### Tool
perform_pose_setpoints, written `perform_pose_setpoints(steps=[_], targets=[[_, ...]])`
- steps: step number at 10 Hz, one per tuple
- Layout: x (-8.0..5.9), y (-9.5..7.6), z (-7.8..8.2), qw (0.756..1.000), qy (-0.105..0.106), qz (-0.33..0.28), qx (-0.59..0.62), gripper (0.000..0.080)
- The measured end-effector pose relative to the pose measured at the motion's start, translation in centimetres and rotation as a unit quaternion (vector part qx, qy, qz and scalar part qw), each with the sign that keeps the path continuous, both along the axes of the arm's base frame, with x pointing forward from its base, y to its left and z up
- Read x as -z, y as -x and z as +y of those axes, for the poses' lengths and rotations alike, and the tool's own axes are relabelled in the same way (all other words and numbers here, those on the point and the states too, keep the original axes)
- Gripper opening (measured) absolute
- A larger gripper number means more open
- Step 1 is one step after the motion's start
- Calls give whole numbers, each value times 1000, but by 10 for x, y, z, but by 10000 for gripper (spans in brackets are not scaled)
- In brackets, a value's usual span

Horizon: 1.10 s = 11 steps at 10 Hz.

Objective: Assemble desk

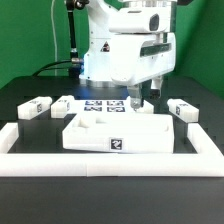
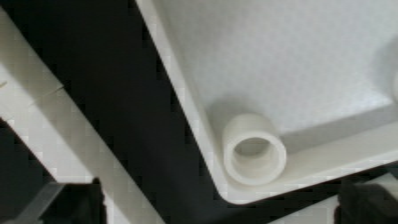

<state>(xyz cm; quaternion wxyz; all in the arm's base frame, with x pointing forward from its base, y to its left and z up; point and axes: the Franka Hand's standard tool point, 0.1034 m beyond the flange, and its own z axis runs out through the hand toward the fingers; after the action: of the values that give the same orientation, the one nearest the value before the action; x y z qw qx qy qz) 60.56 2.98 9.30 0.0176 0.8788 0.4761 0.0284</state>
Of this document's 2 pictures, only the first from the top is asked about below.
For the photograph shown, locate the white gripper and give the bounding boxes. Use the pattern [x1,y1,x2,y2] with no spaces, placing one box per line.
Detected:
[110,33,176,110]

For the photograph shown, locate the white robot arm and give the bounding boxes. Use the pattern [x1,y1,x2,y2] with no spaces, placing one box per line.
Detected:
[80,0,178,109]

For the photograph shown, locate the white marker base plate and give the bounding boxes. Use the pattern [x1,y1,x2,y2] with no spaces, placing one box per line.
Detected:
[69,100,131,114]

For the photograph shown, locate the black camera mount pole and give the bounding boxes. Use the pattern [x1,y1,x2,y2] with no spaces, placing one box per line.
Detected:
[65,0,89,79]

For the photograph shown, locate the white U-shaped obstacle frame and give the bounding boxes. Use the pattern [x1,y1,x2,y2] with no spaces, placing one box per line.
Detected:
[0,123,224,177]

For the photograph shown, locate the black cable bundle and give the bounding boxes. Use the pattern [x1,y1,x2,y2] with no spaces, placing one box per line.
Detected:
[32,59,81,77]

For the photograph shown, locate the white hanging cable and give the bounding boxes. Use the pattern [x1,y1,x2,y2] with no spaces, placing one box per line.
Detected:
[50,0,59,68]

